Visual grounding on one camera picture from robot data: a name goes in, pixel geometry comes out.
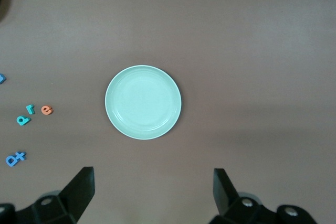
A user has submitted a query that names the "teal foam letter d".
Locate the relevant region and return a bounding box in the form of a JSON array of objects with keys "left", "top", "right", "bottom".
[{"left": 16, "top": 115, "right": 32, "bottom": 126}]

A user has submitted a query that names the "blue foam letter p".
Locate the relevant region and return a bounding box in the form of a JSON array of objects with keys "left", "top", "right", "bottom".
[{"left": 5, "top": 155, "right": 18, "bottom": 167}]

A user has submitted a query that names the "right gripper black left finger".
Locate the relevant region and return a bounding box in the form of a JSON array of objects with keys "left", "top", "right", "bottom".
[{"left": 16, "top": 166, "right": 96, "bottom": 224}]

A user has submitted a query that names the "orange foam letter e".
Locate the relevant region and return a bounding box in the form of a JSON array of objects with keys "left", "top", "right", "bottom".
[{"left": 40, "top": 105, "right": 54, "bottom": 116}]

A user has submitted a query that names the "mint green plate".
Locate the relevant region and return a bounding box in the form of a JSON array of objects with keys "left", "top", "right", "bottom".
[{"left": 104, "top": 65, "right": 182, "bottom": 140}]

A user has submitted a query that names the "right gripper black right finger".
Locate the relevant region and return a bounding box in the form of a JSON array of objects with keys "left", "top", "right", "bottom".
[{"left": 207, "top": 168, "right": 277, "bottom": 224}]

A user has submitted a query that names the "brown table cover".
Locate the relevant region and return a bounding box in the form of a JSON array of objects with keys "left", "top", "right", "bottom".
[{"left": 0, "top": 0, "right": 336, "bottom": 224}]

